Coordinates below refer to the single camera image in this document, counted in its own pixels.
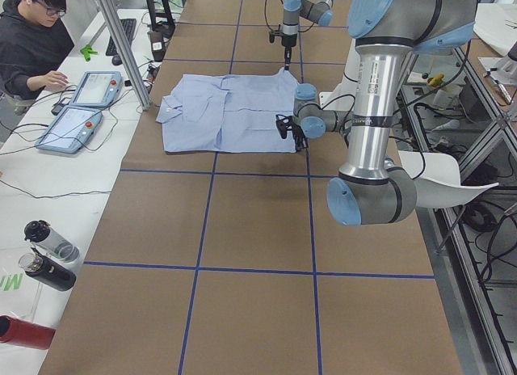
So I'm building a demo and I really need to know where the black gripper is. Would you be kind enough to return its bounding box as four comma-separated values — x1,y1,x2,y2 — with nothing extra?
292,124,309,152
281,34,297,71

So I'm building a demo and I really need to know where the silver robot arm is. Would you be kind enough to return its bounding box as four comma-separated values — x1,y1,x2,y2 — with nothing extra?
269,0,334,70
292,0,477,225

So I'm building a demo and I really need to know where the red water bottle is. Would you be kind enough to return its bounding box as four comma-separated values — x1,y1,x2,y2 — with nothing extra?
1,315,56,350

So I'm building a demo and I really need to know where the black keyboard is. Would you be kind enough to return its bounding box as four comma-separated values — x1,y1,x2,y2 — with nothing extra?
105,18,138,57

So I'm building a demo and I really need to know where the right black robot cable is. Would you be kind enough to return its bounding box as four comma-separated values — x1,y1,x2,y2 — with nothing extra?
264,0,316,35

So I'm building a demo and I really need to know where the lower blue teach pendant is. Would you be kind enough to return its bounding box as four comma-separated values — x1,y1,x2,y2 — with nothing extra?
34,106,103,154

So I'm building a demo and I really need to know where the light blue striped shirt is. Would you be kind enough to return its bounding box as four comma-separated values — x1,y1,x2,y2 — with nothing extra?
156,69,299,153

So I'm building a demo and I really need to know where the aluminium frame post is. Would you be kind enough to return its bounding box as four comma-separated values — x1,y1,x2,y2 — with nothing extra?
95,0,151,111

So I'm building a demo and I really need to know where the seated person in hoodie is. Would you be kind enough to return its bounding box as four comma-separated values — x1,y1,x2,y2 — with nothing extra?
1,0,74,100

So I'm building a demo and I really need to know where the clear black-capped bottle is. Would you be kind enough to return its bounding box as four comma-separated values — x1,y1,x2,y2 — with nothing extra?
23,220,80,263

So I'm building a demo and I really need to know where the white plastic chair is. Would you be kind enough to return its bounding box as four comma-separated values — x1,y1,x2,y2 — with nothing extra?
398,150,498,209

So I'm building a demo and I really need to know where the white camera stand pillar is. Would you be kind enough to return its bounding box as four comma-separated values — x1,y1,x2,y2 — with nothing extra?
320,40,360,111

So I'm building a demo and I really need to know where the black water bottle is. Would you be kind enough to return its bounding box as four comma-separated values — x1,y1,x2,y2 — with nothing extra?
19,251,76,292

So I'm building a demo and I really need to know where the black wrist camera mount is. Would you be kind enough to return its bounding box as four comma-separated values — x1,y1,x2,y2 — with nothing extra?
275,114,293,140
268,30,284,44

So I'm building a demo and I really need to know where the upper blue teach pendant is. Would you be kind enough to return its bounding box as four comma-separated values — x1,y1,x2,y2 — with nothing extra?
69,71,124,109

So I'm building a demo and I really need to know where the blue teach pendant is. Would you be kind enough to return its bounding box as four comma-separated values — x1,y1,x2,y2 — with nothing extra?
34,106,103,154
69,71,124,109

